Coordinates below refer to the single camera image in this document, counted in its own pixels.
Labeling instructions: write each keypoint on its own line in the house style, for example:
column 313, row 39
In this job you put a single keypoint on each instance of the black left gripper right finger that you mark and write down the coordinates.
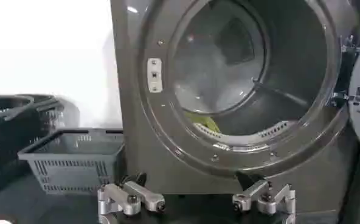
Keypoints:
column 260, row 194

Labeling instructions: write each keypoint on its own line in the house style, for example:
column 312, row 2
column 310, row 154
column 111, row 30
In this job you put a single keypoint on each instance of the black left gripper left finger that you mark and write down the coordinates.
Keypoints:
column 128, row 196

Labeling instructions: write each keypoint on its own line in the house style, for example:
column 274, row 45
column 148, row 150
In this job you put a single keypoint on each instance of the grey plastic laundry basket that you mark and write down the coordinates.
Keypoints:
column 76, row 158

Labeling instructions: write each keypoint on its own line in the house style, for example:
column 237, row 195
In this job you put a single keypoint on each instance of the yellow-green garment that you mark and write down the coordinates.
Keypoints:
column 205, row 121

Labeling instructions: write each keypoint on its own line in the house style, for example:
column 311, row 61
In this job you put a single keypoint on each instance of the grey dryer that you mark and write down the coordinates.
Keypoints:
column 228, row 97

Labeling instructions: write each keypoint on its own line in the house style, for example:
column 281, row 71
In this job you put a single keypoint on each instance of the black plastic basket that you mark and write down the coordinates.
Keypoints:
column 12, row 134

